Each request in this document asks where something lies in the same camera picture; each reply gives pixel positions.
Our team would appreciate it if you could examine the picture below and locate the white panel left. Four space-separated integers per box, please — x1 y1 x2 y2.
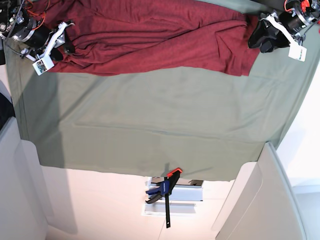
0 117 54 240

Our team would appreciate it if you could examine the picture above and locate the right gripper body with camera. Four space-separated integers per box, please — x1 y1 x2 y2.
11 17 75 76

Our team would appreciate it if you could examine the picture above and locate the green table cloth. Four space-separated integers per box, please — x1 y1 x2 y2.
6 0 320 181

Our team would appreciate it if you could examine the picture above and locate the blue black bar clamp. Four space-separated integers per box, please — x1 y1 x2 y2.
145 167 183 229

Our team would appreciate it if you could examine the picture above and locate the red long-sleeve T-shirt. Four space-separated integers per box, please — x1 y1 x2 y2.
31 0 259 76

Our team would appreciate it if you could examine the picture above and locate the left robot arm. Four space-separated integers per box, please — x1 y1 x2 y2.
258 0 320 62

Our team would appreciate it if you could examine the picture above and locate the left gripper body with camera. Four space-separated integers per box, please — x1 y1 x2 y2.
259 4 318 62

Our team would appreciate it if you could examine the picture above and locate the white panel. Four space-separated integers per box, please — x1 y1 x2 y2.
0 117 54 240
211 142 320 240

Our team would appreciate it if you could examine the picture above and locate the white panel right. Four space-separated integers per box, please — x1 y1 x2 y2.
211 142 320 240

